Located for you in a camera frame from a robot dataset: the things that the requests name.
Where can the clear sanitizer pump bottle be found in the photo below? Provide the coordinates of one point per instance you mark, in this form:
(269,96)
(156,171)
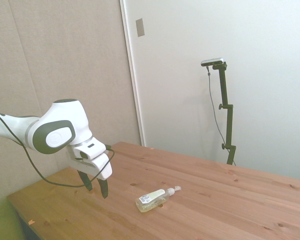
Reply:
(150,202)

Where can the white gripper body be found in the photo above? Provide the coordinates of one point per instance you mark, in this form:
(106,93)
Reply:
(102,167)

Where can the silver exterior camera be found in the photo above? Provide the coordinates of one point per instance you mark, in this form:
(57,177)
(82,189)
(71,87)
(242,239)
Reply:
(212,61)

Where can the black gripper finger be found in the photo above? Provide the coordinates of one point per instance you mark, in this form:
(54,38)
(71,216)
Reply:
(86,180)
(103,188)

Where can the black camera stand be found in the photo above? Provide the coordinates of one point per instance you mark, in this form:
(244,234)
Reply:
(229,125)

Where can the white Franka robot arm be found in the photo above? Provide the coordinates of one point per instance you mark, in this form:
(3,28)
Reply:
(65,112)

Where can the grey wall plate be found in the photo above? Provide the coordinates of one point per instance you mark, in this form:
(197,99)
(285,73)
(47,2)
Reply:
(140,27)

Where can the white vertical wall trim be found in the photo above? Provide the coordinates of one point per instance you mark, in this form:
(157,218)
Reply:
(128,50)

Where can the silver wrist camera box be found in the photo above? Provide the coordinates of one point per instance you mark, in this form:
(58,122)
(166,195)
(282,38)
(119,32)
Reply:
(90,149)

